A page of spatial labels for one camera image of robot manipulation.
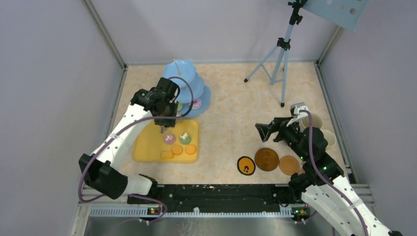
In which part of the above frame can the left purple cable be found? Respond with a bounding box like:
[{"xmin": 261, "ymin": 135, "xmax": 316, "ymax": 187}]
[{"xmin": 77, "ymin": 76, "xmax": 195, "ymax": 225}]

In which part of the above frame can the cream cup rear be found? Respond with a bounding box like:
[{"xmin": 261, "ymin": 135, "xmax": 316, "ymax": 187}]
[{"xmin": 299, "ymin": 113, "xmax": 323, "ymax": 131}]

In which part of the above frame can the black and yellow round coaster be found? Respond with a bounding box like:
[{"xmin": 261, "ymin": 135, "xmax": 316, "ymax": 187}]
[{"xmin": 237, "ymin": 156, "xmax": 256, "ymax": 176}]

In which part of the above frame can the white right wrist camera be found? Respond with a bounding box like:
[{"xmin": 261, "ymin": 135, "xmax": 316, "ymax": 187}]
[{"xmin": 290, "ymin": 102, "xmax": 309, "ymax": 118}]

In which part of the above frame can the purple donut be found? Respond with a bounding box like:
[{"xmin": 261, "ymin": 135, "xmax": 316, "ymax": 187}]
[{"xmin": 192, "ymin": 98, "xmax": 202, "ymax": 110}]

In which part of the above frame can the light brown wooden coaster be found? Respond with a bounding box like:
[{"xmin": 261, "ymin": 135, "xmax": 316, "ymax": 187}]
[{"xmin": 279, "ymin": 155, "xmax": 300, "ymax": 176}]

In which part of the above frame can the cream cup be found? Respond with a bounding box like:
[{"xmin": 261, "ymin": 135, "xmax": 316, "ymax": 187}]
[
  {"xmin": 299, "ymin": 113, "xmax": 323, "ymax": 131},
  {"xmin": 321, "ymin": 129, "xmax": 337, "ymax": 149}
]

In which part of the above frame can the round orange cookie left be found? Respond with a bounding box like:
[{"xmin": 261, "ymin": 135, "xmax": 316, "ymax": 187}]
[{"xmin": 171, "ymin": 145, "xmax": 183, "ymax": 155}]

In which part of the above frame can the yellow serving tray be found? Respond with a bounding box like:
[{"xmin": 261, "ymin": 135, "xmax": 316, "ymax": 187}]
[{"xmin": 133, "ymin": 119, "xmax": 200, "ymax": 163}]

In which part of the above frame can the light blue tripod stand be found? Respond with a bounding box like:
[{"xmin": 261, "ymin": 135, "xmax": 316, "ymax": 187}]
[{"xmin": 244, "ymin": 0, "xmax": 308, "ymax": 108}]

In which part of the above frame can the pink flower donut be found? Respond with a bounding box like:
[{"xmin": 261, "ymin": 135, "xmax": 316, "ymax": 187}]
[{"xmin": 163, "ymin": 133, "xmax": 176, "ymax": 145}]

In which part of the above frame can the green cupcake with topping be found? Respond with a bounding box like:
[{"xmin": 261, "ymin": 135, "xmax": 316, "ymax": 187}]
[{"xmin": 179, "ymin": 132, "xmax": 192, "ymax": 145}]

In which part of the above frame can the blue three-tier cake stand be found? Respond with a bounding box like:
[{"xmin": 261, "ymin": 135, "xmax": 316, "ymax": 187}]
[{"xmin": 162, "ymin": 59, "xmax": 211, "ymax": 118}]

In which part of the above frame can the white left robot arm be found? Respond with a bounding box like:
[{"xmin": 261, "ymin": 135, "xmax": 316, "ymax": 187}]
[{"xmin": 78, "ymin": 77, "xmax": 180, "ymax": 203}]

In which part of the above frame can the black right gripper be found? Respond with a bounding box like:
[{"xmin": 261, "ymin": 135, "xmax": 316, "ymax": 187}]
[{"xmin": 255, "ymin": 116, "xmax": 309, "ymax": 161}]

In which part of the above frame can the purple cable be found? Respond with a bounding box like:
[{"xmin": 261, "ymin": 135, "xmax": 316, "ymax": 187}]
[
  {"xmin": 299, "ymin": 110, "xmax": 369, "ymax": 236},
  {"xmin": 77, "ymin": 76, "xmax": 195, "ymax": 225}
]

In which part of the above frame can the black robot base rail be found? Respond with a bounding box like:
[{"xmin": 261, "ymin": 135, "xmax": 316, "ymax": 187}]
[{"xmin": 146, "ymin": 184, "xmax": 303, "ymax": 206}]

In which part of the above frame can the cream cup front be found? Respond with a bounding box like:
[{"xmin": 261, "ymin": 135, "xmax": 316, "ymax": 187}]
[{"xmin": 321, "ymin": 129, "xmax": 337, "ymax": 149}]

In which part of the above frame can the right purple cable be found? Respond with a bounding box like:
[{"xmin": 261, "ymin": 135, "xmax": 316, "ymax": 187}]
[{"xmin": 299, "ymin": 110, "xmax": 369, "ymax": 236}]

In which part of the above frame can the light blue perforated panel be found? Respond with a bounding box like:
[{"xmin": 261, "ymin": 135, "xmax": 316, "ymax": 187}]
[{"xmin": 303, "ymin": 0, "xmax": 368, "ymax": 32}]

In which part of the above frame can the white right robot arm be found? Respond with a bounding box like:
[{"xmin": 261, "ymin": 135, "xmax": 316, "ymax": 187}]
[{"xmin": 255, "ymin": 118, "xmax": 401, "ymax": 236}]

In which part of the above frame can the dark brown wooden saucer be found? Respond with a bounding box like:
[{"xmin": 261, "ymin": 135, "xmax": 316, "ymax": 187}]
[{"xmin": 255, "ymin": 147, "xmax": 279, "ymax": 172}]

